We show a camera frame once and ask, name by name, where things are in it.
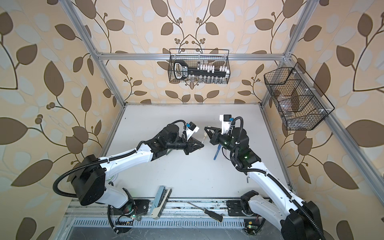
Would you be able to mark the center black wire basket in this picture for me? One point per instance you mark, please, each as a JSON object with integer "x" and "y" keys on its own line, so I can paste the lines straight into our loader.
{"x": 216, "y": 57}

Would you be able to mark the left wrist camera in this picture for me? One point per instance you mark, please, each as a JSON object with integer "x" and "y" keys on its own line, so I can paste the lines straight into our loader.
{"x": 191, "y": 128}

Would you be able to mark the black socket tool set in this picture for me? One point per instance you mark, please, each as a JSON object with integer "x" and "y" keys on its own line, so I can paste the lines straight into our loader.
{"x": 182, "y": 71}

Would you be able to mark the right black wire basket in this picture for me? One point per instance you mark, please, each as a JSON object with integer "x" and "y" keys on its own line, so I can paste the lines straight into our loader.
{"x": 301, "y": 105}

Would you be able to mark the black wire basket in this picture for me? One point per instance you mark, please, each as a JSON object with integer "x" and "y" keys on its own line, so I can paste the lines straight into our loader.
{"x": 301, "y": 105}
{"x": 216, "y": 57}

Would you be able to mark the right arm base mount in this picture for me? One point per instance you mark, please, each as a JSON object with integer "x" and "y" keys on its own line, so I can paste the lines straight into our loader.
{"x": 241, "y": 208}

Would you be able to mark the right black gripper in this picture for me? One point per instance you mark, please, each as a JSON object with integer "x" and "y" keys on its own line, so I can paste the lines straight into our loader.
{"x": 215, "y": 138}

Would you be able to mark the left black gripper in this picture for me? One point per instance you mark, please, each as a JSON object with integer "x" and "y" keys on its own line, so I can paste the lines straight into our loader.
{"x": 190, "y": 146}

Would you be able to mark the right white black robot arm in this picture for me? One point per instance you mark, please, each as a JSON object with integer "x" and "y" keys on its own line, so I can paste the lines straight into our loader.
{"x": 295, "y": 218}

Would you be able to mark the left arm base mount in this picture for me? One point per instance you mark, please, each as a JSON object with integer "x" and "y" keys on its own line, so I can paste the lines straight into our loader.
{"x": 122, "y": 220}

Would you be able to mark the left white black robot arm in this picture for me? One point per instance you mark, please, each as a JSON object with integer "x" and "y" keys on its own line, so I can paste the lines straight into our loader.
{"x": 88, "y": 184}

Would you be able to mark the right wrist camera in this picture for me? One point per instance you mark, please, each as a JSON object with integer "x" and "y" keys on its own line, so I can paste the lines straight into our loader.
{"x": 226, "y": 121}

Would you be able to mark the blue pen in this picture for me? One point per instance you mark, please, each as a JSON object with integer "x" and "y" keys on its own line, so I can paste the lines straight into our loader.
{"x": 217, "y": 152}

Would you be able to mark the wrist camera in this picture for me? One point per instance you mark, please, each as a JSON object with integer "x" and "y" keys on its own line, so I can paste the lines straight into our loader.
{"x": 191, "y": 128}
{"x": 226, "y": 121}

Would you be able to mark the light blue stapler tool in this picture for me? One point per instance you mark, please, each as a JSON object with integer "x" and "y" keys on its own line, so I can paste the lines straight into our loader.
{"x": 160, "y": 201}

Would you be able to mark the black handled screwdriver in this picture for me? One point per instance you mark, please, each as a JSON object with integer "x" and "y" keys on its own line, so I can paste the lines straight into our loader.
{"x": 209, "y": 213}

